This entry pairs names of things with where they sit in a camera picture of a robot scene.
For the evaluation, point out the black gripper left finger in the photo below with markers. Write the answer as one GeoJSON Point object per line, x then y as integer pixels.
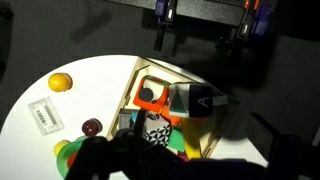
{"type": "Point", "coordinates": [110, 160]}

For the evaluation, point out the wooden toy tray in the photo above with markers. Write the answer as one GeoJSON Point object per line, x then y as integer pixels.
{"type": "Point", "coordinates": [131, 83]}

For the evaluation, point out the purple clamp with orange trigger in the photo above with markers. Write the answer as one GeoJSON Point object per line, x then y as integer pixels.
{"type": "Point", "coordinates": [253, 23]}

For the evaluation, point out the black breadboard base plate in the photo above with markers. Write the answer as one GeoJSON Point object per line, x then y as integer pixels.
{"type": "Point", "coordinates": [206, 11]}

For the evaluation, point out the black white patterned cube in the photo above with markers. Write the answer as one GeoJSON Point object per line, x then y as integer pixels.
{"type": "Point", "coordinates": [160, 133]}

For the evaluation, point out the dark red plum toy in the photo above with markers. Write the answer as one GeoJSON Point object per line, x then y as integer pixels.
{"type": "Point", "coordinates": [91, 127]}

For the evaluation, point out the orange fruit toy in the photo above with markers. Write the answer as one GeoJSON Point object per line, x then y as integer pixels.
{"type": "Point", "coordinates": [71, 160]}

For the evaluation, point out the orange block with black circle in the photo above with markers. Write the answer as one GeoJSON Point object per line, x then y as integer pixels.
{"type": "Point", "coordinates": [138, 100]}

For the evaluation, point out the black letter A soft cube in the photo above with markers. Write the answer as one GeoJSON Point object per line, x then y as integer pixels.
{"type": "Point", "coordinates": [200, 100]}

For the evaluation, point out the green block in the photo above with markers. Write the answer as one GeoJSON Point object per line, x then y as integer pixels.
{"type": "Point", "coordinates": [176, 140]}

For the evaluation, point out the green bowl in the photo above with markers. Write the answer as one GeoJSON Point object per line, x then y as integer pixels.
{"type": "Point", "coordinates": [65, 161]}

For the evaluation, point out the orange ball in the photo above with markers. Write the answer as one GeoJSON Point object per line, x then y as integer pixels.
{"type": "Point", "coordinates": [60, 82]}

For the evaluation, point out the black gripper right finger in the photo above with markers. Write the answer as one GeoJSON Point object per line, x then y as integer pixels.
{"type": "Point", "coordinates": [290, 160]}

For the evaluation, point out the grey square block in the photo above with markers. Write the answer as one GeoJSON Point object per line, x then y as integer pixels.
{"type": "Point", "coordinates": [125, 120]}

